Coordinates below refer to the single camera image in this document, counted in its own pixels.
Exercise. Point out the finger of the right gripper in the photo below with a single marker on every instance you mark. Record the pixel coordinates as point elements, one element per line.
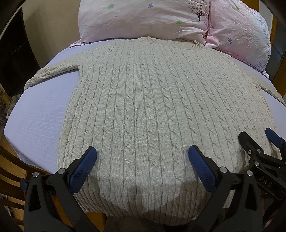
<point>278,141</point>
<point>249,145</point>

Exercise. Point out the right pink floral pillow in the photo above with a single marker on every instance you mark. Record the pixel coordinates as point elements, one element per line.
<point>240,31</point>

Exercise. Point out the left pink floral pillow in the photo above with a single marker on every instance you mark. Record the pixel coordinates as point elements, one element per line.
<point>170,20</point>

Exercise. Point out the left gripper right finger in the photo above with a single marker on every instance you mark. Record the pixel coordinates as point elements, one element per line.
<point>234,204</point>

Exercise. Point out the pink floral pillow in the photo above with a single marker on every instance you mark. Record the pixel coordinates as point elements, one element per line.
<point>170,20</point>
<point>240,31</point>

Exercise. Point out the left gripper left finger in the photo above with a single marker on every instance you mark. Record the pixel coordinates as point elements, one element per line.
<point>50,204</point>

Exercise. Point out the beige cable-knit sweater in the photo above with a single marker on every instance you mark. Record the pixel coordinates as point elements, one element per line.
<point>167,200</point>

